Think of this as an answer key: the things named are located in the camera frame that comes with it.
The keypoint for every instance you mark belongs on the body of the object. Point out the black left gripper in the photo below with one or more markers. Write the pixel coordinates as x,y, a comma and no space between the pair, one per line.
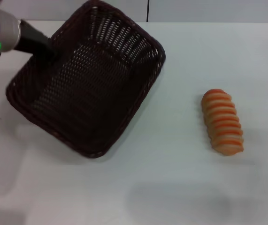
34,42

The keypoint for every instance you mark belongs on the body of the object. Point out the dark brown woven basket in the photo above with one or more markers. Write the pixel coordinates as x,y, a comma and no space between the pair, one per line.
89,93

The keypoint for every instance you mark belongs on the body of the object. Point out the orange striped bread loaf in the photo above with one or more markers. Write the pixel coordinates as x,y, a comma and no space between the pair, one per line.
223,122

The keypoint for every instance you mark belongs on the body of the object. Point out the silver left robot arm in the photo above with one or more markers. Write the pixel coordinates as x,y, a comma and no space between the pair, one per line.
4,30

